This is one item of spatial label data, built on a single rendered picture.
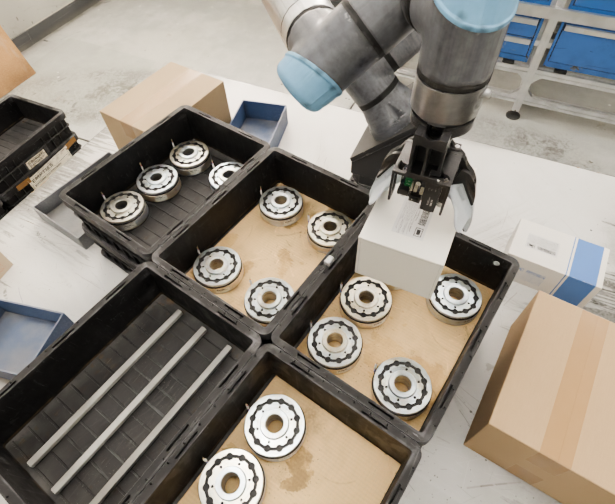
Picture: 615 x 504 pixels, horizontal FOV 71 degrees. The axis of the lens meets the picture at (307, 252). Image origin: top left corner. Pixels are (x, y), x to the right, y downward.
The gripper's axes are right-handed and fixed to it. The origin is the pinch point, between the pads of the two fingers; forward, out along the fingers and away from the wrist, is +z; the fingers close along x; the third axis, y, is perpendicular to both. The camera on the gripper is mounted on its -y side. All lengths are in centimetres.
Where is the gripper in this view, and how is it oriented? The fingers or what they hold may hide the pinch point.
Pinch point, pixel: (417, 212)
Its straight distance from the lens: 67.8
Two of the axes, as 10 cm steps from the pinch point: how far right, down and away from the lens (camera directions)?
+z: 0.3, 5.8, 8.1
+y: -4.2, 7.5, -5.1
